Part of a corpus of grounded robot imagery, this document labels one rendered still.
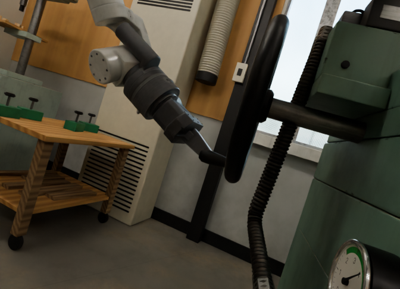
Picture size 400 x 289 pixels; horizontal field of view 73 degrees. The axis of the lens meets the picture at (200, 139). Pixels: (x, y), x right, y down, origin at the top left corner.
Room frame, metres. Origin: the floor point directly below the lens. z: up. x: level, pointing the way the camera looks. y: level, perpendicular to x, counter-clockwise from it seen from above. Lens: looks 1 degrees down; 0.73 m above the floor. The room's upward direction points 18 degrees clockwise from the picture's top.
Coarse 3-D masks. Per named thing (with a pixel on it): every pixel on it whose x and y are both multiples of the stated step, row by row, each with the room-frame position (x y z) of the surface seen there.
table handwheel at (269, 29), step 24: (288, 24) 0.39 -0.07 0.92; (264, 48) 0.34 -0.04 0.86; (264, 72) 0.33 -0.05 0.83; (264, 96) 0.34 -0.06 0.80; (240, 120) 0.34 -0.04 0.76; (264, 120) 0.46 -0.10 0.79; (288, 120) 0.45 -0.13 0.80; (312, 120) 0.44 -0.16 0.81; (336, 120) 0.43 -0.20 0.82; (240, 144) 0.35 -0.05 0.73; (240, 168) 0.38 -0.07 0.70
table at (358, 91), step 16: (320, 80) 0.39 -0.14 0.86; (336, 80) 0.39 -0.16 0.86; (352, 80) 0.39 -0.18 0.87; (320, 96) 0.41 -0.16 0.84; (336, 96) 0.39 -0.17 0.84; (352, 96) 0.38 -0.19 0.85; (368, 96) 0.38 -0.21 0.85; (384, 96) 0.38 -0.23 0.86; (336, 112) 0.48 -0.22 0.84; (352, 112) 0.45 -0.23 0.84; (368, 112) 0.42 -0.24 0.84
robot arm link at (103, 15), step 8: (96, 8) 0.49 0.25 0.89; (104, 8) 0.49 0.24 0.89; (112, 8) 0.49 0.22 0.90; (120, 8) 0.50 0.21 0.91; (128, 8) 0.52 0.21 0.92; (96, 16) 0.50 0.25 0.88; (104, 16) 0.49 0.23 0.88; (112, 16) 0.50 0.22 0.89; (120, 16) 0.50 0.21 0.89; (128, 16) 0.52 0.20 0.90; (136, 16) 0.53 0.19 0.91; (96, 24) 0.52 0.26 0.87; (104, 24) 0.54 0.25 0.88; (112, 24) 0.55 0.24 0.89; (136, 24) 0.53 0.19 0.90; (144, 24) 0.55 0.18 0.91; (144, 32) 0.55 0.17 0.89
